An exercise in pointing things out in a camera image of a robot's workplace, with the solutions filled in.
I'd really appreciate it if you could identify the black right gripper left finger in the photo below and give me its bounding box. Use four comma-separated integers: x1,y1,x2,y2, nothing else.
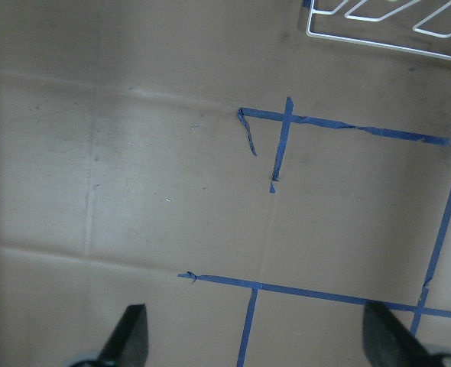
97,304,149,366

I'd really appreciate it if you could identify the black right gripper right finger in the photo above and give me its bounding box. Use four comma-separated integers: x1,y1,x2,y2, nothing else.
362,302,435,367

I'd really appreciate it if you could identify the white wire cup rack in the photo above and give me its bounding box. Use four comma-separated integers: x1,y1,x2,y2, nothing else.
303,1,451,62

